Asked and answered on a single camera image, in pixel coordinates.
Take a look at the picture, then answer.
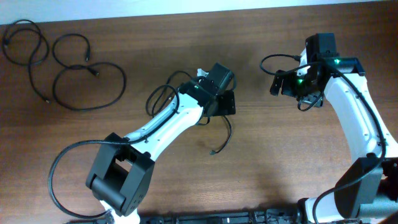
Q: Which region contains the black USB cable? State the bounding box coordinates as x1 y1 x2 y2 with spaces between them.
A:
1 19 51 104

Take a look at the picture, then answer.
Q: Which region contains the right camera black cable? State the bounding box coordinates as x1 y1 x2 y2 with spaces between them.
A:
259 53 388 224

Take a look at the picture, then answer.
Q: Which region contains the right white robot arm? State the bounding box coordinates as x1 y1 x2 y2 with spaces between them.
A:
270 33 397 223

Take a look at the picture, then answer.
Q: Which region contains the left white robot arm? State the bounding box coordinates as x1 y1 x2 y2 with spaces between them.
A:
86 63 236 223

